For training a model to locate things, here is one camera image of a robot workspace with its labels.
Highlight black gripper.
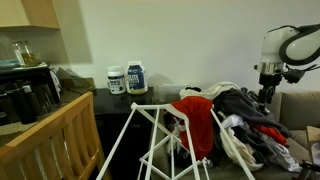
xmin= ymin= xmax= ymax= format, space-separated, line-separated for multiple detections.
xmin=259 ymin=73 xmax=284 ymax=114

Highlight red shorts with white stripes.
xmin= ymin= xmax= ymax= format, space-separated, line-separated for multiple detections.
xmin=164 ymin=95 xmax=215 ymax=162

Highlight grey striped garment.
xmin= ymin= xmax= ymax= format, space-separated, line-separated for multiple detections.
xmin=240 ymin=87 xmax=268 ymax=108

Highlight dark grey knit garment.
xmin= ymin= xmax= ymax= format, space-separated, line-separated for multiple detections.
xmin=213 ymin=88 xmax=293 ymax=139

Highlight small red orange garment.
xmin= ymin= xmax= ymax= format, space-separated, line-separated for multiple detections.
xmin=254 ymin=124 xmax=288 ymax=147

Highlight small white garment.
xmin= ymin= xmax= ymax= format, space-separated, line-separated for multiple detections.
xmin=224 ymin=114 xmax=246 ymax=129

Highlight pile of clothes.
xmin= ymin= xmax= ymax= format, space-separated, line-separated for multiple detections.
xmin=146 ymin=91 xmax=320 ymax=180

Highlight beige cream garment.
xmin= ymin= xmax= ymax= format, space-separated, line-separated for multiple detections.
xmin=219 ymin=128 xmax=264 ymax=173

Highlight grey and white garment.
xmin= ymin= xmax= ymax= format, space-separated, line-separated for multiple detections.
xmin=263 ymin=133 xmax=303 ymax=173

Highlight light brown wooden board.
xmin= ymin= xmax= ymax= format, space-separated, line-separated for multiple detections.
xmin=305 ymin=125 xmax=320 ymax=144

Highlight black sock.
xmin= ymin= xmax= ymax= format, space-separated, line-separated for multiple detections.
xmin=184 ymin=85 xmax=203 ymax=93

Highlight black white patterned garment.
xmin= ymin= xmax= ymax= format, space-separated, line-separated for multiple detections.
xmin=166 ymin=133 xmax=186 ymax=157

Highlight large blue label protein tub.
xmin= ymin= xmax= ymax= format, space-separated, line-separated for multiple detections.
xmin=125 ymin=60 xmax=149 ymax=95

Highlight small dark label supplement tub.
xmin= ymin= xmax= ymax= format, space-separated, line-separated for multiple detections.
xmin=106 ymin=65 xmax=127 ymax=95

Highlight black side table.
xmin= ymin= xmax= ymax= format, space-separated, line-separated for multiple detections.
xmin=92 ymin=87 xmax=156 ymax=180

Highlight wooden slatted chair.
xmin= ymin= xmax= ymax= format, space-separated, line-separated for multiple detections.
xmin=0 ymin=90 xmax=113 ymax=180

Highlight glass jar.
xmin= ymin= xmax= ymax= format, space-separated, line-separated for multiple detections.
xmin=12 ymin=39 xmax=43 ymax=67

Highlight blue flat object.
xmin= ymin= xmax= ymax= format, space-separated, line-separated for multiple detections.
xmin=0 ymin=59 xmax=21 ymax=69

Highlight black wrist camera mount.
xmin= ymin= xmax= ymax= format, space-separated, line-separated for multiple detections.
xmin=283 ymin=64 xmax=320 ymax=84

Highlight white wire drying rack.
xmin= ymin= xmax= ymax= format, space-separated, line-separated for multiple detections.
xmin=95 ymin=101 xmax=258 ymax=180

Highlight light wooden wall cabinet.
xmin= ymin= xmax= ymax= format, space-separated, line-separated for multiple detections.
xmin=0 ymin=0 xmax=61 ymax=29

